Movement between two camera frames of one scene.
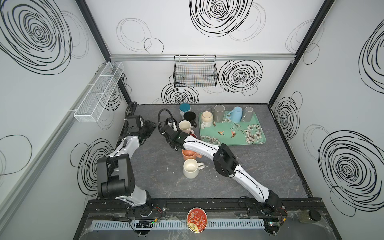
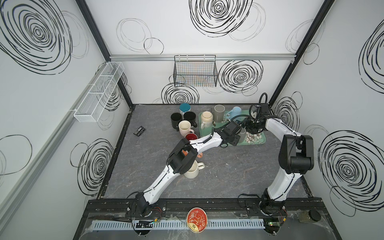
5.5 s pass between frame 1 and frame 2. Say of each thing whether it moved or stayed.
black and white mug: stayed
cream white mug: stayed
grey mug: stayed
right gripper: moved
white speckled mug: stayed
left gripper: moved
